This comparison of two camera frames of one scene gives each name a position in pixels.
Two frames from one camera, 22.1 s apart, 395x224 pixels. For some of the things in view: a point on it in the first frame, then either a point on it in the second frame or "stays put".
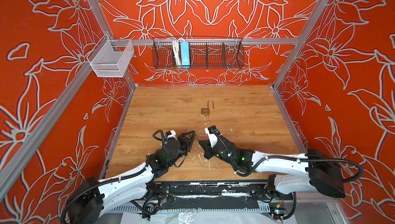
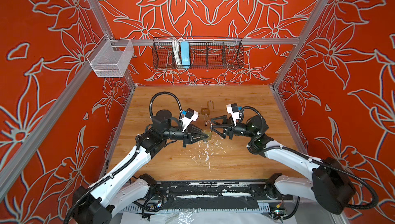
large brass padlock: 207,110 stays put
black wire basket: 205,52 stays put
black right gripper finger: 206,145 -> 219,129
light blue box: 185,53 stays put
